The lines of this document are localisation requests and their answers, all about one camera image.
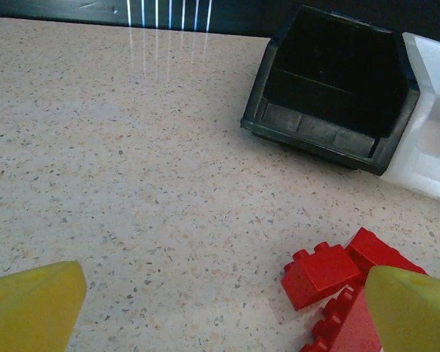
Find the white plastic bin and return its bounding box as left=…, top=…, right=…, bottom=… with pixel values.
left=383, top=32, right=440, bottom=205

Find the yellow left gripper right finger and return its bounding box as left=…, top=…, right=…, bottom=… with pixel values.
left=364, top=265, right=440, bottom=352

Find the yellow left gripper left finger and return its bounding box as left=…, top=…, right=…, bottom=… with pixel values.
left=0, top=260, right=87, bottom=352

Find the black plastic bin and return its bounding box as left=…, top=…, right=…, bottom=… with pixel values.
left=240, top=4, right=421, bottom=177

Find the long red lego brick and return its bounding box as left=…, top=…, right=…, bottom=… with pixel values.
left=298, top=282, right=384, bottom=352

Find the small red lego brick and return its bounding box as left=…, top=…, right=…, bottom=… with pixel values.
left=281, top=241, right=363, bottom=312
left=346, top=227, right=428, bottom=285

